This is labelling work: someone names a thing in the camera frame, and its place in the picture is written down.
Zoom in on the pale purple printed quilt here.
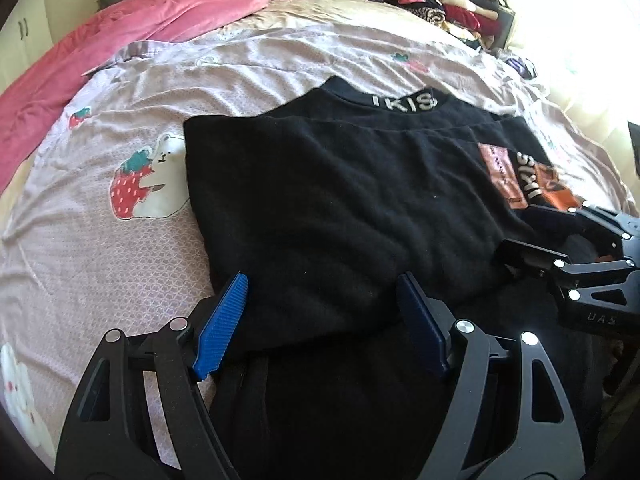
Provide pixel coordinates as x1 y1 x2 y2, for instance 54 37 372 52
0 20 629 463

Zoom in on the black long-sleeve sweater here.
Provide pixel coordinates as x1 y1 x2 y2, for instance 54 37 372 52
182 76 587 356

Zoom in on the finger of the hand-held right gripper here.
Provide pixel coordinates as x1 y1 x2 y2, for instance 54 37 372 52
521 203 640 257
492 237 640 292

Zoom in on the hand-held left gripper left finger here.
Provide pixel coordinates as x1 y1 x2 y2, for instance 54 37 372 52
55 270 250 480

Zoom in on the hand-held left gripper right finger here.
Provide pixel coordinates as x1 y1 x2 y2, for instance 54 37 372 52
395 271 587 480

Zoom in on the white curtain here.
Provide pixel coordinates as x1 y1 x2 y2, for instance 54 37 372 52
500 0 640 128

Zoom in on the white wardrobe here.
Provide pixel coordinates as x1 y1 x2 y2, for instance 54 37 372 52
0 0 57 92

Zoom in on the pink blanket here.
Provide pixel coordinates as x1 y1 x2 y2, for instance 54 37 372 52
0 0 275 197

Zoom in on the person's dark clothing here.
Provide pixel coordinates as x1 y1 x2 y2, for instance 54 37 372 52
212 280 618 480

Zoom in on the stack of folded clothes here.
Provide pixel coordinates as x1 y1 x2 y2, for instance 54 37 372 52
365 0 517 52

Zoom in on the peach bed sheet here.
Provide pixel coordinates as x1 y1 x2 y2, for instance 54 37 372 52
215 0 463 43

